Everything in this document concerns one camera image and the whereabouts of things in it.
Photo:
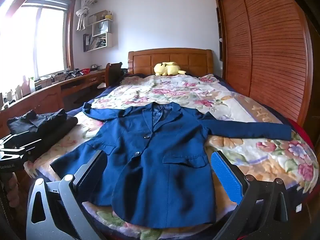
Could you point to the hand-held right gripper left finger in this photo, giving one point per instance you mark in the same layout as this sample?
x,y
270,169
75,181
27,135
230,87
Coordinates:
x,y
93,166

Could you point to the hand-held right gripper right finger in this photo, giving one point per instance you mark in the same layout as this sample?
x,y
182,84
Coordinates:
x,y
226,177

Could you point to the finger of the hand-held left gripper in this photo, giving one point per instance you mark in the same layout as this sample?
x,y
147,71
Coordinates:
x,y
27,151
22,142

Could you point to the blue suit jacket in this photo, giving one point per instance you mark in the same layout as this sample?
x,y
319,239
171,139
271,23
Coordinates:
x,y
155,170

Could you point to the person's left hand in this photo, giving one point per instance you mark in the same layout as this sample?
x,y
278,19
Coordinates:
x,y
13,188

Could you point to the floral blanket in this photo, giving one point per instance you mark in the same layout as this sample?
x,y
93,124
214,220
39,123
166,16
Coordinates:
x,y
262,155

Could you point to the dark grey folded garment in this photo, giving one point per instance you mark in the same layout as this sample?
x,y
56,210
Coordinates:
x,y
65,127

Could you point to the wooden desk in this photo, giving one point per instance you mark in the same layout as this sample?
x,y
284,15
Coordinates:
x,y
37,100

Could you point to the black tripod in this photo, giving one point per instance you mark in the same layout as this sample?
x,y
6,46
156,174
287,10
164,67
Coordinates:
x,y
72,74

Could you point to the red cloth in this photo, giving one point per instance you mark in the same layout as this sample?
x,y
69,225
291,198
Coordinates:
x,y
298,130

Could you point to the dark wooden chair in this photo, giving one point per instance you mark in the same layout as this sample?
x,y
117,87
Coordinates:
x,y
113,73

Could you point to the red basket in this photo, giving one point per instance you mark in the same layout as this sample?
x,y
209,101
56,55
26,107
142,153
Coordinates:
x,y
86,71

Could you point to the metal bowl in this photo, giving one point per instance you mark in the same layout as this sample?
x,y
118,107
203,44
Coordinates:
x,y
94,67

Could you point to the black binders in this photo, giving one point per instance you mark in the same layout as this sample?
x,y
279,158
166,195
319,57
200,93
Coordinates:
x,y
86,42

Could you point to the yellow plush toy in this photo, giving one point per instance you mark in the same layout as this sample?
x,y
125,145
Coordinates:
x,y
166,69

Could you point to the stack of papers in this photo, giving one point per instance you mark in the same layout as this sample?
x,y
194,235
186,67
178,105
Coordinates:
x,y
97,43

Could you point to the wooden bed headboard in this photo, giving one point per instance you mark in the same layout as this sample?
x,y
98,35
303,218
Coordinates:
x,y
175,58

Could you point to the wooden louvred wardrobe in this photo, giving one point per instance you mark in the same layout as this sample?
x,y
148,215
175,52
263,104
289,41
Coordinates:
x,y
270,55

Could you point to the white paper bag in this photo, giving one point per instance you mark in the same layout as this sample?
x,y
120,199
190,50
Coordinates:
x,y
101,28

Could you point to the tied beige curtain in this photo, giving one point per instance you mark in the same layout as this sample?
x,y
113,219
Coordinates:
x,y
83,12

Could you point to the cardboard box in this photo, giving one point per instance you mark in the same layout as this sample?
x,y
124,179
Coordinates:
x,y
96,17

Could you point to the window with wooden frame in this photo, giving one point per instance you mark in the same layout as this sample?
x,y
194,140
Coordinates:
x,y
37,42

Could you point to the white wall shelf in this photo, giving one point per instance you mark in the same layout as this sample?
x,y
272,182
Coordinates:
x,y
111,40

